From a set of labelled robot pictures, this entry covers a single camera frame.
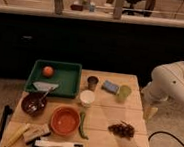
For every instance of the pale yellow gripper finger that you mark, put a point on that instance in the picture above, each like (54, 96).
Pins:
(150, 112)

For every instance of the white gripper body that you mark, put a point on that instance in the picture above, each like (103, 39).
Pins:
(152, 94)

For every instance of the dark grape bunch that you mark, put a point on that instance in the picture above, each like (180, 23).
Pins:
(122, 130)

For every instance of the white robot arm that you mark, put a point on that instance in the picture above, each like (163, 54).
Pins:
(167, 81)

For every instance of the green plastic cup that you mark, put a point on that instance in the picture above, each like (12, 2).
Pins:
(123, 93)

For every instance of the dark metal cup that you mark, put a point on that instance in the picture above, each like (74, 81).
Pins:
(92, 83)

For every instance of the white paper cup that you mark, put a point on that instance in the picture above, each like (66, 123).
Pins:
(87, 98)

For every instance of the blue sponge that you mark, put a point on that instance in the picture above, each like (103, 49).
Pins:
(110, 87)

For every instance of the green chili pepper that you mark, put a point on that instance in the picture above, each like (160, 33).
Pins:
(81, 126)

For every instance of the orange bowl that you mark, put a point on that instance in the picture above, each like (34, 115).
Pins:
(65, 120)

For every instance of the green plastic tray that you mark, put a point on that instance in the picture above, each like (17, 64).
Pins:
(66, 75)

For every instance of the orange fruit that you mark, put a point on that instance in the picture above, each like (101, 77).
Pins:
(47, 71)

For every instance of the metal spoon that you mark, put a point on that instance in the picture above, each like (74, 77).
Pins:
(44, 96)

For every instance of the grey triangular scraper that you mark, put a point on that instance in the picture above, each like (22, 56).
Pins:
(43, 86)

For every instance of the dark brown bowl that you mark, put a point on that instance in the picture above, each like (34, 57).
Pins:
(33, 104)

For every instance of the wooden block brush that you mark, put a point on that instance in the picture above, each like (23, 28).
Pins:
(36, 131)

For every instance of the white handled knife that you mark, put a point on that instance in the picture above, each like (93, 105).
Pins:
(46, 143)

